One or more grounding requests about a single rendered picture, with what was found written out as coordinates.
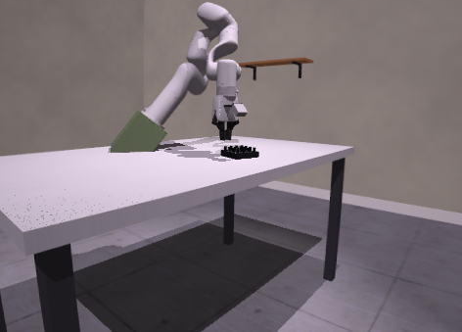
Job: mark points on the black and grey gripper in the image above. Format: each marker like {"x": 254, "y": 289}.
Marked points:
{"x": 224, "y": 114}

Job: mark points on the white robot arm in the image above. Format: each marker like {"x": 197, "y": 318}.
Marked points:
{"x": 193, "y": 76}

